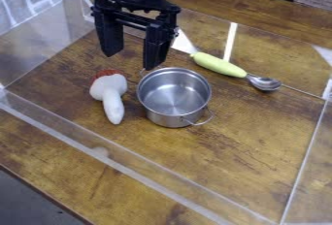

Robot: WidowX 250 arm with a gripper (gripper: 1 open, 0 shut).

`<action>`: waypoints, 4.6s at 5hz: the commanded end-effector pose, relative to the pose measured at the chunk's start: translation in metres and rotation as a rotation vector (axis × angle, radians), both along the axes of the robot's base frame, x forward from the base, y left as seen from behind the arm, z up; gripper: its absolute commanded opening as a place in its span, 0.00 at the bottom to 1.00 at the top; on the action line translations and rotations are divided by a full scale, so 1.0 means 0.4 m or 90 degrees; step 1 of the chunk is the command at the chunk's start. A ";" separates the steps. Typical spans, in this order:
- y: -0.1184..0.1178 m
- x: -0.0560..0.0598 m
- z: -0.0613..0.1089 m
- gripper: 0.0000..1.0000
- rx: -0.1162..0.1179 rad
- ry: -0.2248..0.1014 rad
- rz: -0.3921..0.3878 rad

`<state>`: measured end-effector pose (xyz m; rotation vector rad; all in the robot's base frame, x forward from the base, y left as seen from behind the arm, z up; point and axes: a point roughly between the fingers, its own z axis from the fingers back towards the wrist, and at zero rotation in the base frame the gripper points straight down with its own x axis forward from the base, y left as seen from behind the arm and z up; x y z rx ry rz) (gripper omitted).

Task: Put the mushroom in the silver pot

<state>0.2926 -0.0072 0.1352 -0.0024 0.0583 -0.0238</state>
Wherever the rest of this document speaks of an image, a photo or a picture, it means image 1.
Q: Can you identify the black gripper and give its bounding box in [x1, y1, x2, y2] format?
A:
[92, 0, 181, 71]

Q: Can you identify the white plush mushroom red cap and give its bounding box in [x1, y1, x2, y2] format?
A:
[90, 69, 128, 124]

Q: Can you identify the small silver pot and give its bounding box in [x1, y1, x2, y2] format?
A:
[137, 67, 213, 128]

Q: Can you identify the green handled metal spoon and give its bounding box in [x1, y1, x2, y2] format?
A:
[191, 52, 282, 91]

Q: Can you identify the clear acrylic enclosure wall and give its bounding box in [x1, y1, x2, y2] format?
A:
[0, 0, 332, 225]

